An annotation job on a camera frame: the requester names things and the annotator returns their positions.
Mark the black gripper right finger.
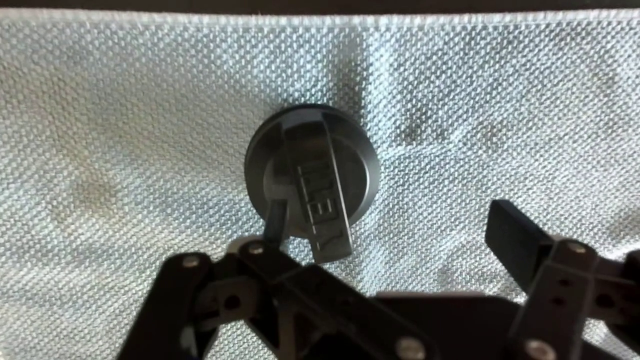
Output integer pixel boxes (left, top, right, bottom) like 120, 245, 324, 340
484, 196, 640, 360

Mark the light blue towel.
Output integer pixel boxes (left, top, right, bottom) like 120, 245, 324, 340
0, 6, 640, 360

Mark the black bottle lid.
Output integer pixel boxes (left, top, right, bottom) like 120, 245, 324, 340
243, 103, 385, 265

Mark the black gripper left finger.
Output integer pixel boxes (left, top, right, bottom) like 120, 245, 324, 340
119, 198, 439, 360

